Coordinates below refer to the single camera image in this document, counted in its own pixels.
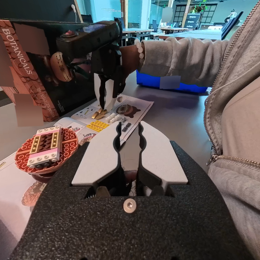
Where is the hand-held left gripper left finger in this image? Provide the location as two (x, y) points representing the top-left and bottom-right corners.
(71, 121), (122, 187)

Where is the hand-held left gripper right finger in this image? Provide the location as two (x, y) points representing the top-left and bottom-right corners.
(137, 121), (188, 187)

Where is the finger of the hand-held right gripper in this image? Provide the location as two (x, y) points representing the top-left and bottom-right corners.
(94, 74), (107, 111)
(105, 79), (116, 109)

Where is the blue plastic bin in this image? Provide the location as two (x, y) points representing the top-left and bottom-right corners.
(136, 70), (209, 95)

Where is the person's right forearm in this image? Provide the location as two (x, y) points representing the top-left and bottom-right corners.
(139, 36), (230, 88)

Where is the black orchid print set box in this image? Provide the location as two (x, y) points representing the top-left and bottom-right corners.
(0, 20), (122, 122)

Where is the brick set instruction booklet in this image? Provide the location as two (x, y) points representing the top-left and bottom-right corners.
(0, 94), (155, 240)

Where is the brick flowerpot model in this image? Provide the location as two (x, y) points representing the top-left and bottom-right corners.
(14, 125), (79, 184)

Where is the dark partition panel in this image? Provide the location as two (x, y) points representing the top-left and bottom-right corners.
(0, 0), (84, 23)

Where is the white bead bracelet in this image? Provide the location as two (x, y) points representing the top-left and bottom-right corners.
(134, 39), (146, 62)

